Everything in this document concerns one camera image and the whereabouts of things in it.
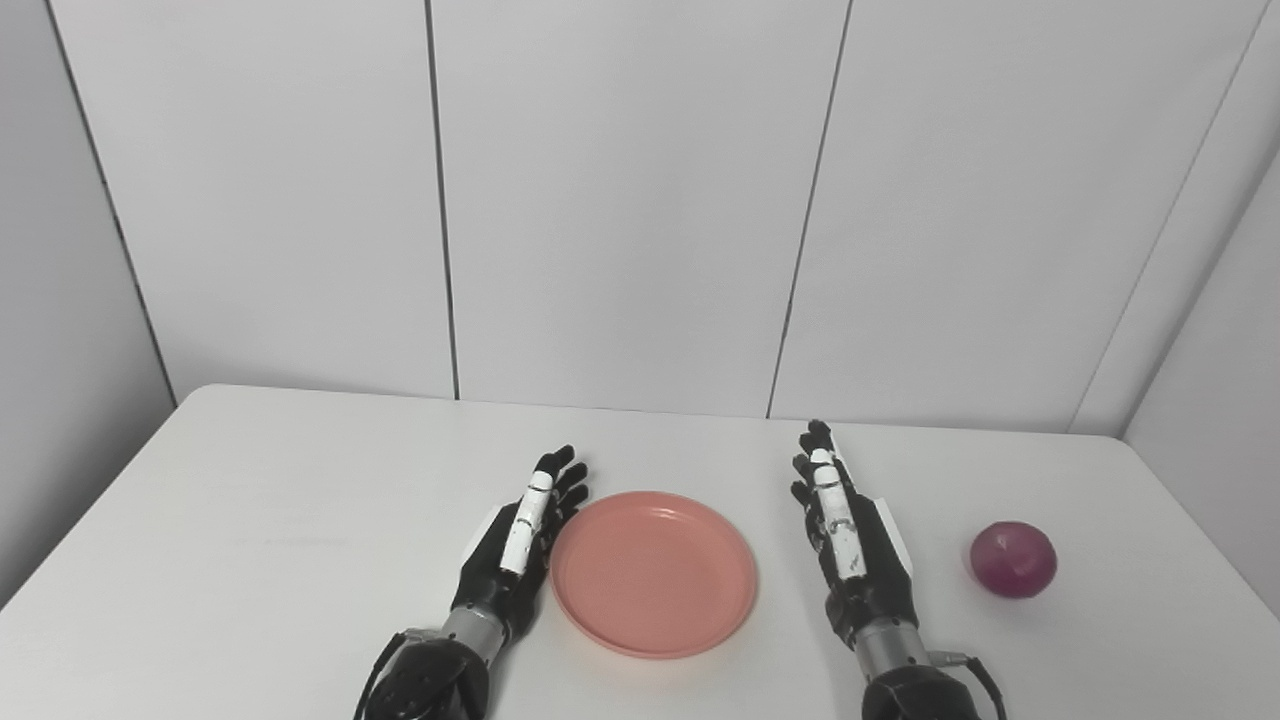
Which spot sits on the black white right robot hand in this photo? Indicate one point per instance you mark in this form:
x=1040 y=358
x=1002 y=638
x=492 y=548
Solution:
x=850 y=540

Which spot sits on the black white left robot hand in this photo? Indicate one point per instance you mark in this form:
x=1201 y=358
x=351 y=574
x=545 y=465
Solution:
x=520 y=540

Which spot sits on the pink round plate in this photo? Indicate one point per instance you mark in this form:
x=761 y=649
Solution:
x=653 y=575

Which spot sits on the purple red onion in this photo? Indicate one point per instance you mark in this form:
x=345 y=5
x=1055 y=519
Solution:
x=1013 y=560

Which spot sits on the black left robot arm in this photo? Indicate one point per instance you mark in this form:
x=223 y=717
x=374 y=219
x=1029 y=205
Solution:
x=435 y=680

